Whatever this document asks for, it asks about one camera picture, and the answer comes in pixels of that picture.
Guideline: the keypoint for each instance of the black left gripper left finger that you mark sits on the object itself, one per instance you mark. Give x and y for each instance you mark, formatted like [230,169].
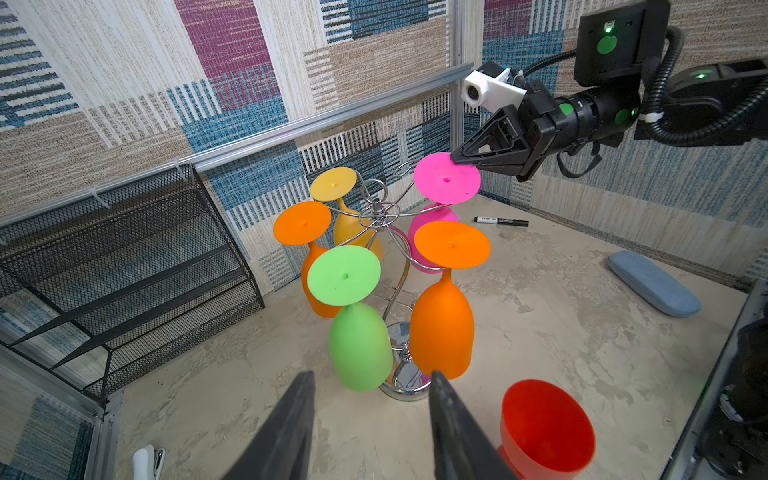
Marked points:
[282,446]

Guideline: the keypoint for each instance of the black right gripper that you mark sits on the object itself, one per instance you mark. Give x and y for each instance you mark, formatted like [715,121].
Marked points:
[551,125]

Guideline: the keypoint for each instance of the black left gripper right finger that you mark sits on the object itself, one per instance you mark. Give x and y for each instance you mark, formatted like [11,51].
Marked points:
[461,449]

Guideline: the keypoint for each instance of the pink wine glass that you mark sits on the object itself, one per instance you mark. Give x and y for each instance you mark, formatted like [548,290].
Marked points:
[444,183]

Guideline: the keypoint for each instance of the red wine glass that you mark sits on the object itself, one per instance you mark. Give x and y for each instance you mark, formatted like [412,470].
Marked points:
[545,433]

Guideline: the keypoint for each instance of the orange wine glass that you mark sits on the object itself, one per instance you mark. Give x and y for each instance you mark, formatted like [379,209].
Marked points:
[442,325]
[303,224]

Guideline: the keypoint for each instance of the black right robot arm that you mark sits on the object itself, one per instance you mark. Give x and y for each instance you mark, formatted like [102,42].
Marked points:
[620,77]

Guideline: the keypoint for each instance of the chrome wine glass rack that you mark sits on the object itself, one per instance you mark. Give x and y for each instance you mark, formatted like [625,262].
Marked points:
[364,212]

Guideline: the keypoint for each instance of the green wine glass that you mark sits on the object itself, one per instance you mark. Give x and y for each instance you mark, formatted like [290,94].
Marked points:
[359,343]

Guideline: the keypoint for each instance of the black marker pen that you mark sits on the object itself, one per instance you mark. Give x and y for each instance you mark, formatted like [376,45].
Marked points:
[501,221]

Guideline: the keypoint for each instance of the small white stapler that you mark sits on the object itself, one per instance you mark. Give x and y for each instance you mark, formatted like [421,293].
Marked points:
[148,462]

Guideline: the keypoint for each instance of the blue grey glasses case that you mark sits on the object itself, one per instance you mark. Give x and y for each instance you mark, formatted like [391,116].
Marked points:
[654,285]

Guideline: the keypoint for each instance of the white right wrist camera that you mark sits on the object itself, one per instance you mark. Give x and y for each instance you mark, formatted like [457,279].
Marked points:
[489,87]

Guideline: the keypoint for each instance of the black wire mesh shelf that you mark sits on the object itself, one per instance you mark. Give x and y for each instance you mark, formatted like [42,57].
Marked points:
[101,291]

